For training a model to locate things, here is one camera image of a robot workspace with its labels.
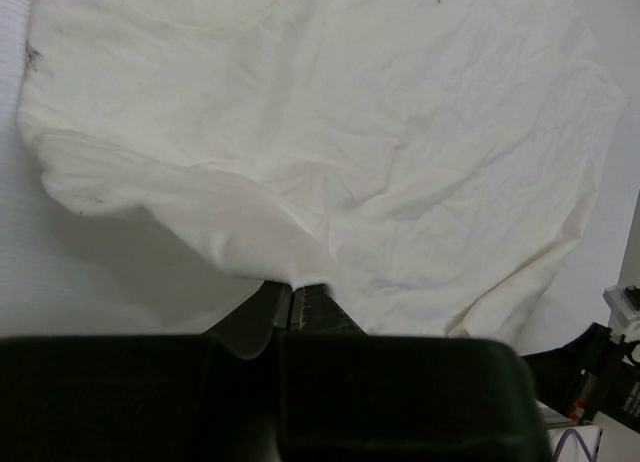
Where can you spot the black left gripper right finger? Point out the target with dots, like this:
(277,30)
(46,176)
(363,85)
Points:
(348,396)

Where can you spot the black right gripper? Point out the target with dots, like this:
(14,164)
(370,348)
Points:
(595,373)

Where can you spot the white t shirt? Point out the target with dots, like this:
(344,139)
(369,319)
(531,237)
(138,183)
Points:
(432,162)

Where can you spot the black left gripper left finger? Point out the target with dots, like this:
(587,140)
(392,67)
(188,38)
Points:
(240,406)

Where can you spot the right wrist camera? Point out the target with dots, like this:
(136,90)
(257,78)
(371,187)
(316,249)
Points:
(624,306)

